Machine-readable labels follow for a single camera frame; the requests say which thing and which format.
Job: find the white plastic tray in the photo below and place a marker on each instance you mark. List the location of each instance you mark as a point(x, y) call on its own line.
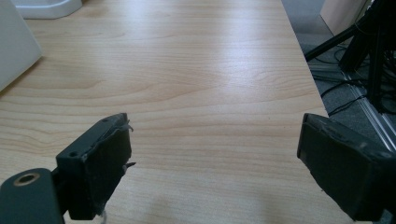
point(46, 7)

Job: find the black metal stand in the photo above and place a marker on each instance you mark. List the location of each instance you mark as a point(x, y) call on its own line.
point(367, 46)

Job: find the aluminium rail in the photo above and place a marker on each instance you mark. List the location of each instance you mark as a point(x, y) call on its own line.
point(373, 115)

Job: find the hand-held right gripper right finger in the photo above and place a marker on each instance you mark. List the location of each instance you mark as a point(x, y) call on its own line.
point(345, 168)

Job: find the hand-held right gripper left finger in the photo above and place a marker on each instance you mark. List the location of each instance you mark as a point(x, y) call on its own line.
point(93, 168)

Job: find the beige cabinet panel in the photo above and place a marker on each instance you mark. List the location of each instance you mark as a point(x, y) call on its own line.
point(341, 14)

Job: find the white plastic box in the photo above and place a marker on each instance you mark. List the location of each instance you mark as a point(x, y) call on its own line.
point(14, 46)

